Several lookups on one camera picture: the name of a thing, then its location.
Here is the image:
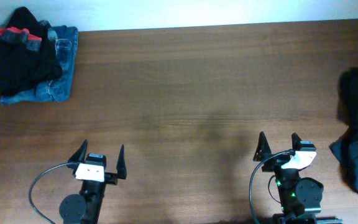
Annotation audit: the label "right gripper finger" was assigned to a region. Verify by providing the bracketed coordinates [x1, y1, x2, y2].
[253, 131, 272, 162]
[291, 133, 302, 150]

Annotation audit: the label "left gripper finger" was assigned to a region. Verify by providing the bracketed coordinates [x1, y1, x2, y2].
[116, 144, 127, 180]
[68, 139, 88, 163]

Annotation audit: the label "black pants red waistband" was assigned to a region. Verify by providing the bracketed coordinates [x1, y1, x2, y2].
[0, 26, 62, 97]

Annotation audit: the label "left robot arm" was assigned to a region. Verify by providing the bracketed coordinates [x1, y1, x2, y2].
[59, 140, 127, 224]

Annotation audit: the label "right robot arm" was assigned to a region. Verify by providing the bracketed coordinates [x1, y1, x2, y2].
[250, 132, 324, 223]

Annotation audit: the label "black folded garment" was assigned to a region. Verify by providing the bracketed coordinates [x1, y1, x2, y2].
[0, 6, 63, 97]

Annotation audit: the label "folded blue jeans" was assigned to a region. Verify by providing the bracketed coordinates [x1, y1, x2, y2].
[0, 26, 78, 105]

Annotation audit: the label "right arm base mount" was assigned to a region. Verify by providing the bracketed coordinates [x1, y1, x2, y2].
[272, 214, 343, 224]

